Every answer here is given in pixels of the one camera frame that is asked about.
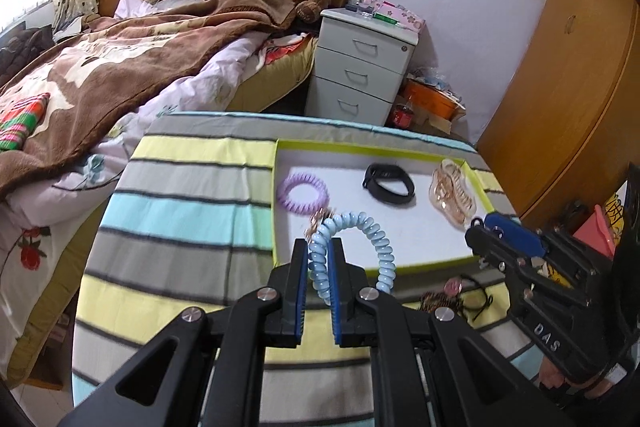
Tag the green shallow cardboard box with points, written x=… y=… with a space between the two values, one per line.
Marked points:
x=430 y=232

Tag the gold ornate brooch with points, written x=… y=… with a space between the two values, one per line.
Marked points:
x=435 y=300

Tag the red yellow patterned pillow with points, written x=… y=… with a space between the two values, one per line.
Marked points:
x=280 y=52

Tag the pink plastic bin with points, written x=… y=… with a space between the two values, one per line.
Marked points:
x=595 y=232

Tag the grey drawer nightstand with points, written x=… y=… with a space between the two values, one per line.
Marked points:
x=350 y=67

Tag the white floral quilt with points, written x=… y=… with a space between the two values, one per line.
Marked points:
x=60 y=207

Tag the black wristband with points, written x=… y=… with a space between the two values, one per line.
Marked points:
x=392 y=196

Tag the wide wooden wardrobe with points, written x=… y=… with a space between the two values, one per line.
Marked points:
x=565 y=82

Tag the orange storage box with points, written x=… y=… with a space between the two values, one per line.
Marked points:
x=430 y=99

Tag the yellow printed carton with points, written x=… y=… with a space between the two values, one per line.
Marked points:
x=612 y=212

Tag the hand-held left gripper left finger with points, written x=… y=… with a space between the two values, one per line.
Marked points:
x=300 y=287

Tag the person's right hand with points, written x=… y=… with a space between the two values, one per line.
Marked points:
x=555 y=382

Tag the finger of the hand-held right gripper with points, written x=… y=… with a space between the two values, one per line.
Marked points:
x=515 y=232
x=492 y=249

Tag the pile of plastic packets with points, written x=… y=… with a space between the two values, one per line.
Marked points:
x=435 y=79

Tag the rose gold hair clip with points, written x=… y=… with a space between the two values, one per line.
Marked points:
x=316 y=227

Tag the red soda bottle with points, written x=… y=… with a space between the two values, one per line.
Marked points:
x=402 y=113

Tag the red green plaid cloth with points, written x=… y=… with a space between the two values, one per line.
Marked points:
x=20 y=122

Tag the striped tablecloth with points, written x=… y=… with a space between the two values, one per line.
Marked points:
x=175 y=207

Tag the dark clothes pile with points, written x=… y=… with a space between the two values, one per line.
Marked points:
x=25 y=44

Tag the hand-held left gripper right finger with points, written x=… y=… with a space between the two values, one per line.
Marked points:
x=336 y=292

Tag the brown fleece blanket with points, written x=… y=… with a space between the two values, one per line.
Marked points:
x=125 y=67

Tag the pink floral box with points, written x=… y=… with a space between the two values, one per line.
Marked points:
x=400 y=14

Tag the clear pink hair claw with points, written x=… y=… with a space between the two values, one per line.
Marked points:
x=450 y=197

